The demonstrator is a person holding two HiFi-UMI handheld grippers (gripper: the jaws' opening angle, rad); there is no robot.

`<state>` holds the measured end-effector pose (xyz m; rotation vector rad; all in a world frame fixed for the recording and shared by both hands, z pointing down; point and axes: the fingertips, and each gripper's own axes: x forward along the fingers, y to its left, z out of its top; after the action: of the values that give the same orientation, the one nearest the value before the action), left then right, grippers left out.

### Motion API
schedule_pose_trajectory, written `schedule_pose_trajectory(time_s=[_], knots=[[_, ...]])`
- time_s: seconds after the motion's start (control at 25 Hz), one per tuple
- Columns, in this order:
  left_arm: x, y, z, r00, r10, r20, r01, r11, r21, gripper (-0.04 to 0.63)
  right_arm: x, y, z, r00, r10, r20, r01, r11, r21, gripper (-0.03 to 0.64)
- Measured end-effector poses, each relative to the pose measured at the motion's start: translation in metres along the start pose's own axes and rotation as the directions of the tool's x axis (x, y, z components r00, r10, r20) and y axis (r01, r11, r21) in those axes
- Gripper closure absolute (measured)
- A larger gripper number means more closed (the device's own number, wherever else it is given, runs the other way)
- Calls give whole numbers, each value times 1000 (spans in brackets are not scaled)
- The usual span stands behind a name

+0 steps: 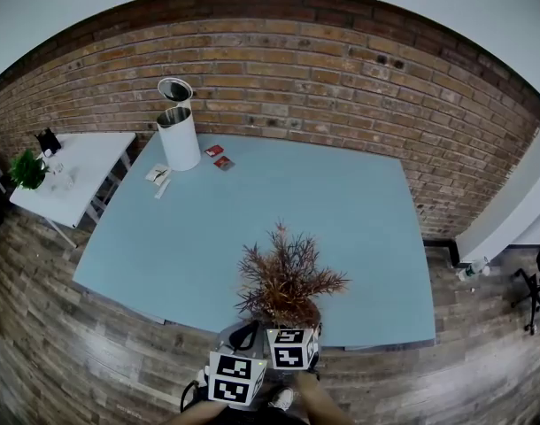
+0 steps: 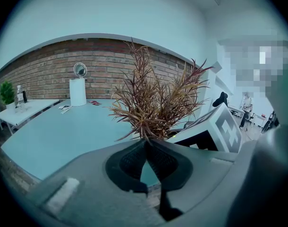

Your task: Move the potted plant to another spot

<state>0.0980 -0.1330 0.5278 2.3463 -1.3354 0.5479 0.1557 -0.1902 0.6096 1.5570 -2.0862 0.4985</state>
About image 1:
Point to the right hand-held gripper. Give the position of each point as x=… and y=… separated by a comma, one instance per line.
x=290, y=350

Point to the white printed paper packet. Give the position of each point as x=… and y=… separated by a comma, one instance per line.
x=157, y=172

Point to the red packet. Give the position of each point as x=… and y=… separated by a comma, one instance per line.
x=224, y=163
x=213, y=150

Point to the brown potted plant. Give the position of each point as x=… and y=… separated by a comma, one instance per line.
x=287, y=281

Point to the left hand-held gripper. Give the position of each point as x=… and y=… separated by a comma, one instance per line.
x=232, y=379

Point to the person's black shirt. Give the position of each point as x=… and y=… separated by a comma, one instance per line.
x=261, y=416

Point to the white stool frame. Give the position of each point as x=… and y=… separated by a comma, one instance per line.
x=108, y=184

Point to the light blue table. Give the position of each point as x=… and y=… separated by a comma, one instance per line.
x=296, y=202

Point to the person's right forearm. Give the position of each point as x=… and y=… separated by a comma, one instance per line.
x=321, y=403

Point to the clear plastic bottle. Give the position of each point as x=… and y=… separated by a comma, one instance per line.
x=59, y=170

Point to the person's white shoe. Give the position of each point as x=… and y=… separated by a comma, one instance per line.
x=282, y=399

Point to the green label plastic bottle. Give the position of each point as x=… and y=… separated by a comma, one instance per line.
x=471, y=269

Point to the black holder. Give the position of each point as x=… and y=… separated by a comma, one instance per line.
x=48, y=140

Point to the green potted plant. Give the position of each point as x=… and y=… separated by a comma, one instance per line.
x=27, y=173

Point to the white side table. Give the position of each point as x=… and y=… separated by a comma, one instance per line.
x=93, y=166

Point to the white electric kettle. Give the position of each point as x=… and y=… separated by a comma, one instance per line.
x=180, y=144

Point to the white stick sachet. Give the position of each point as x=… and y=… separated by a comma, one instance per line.
x=162, y=189

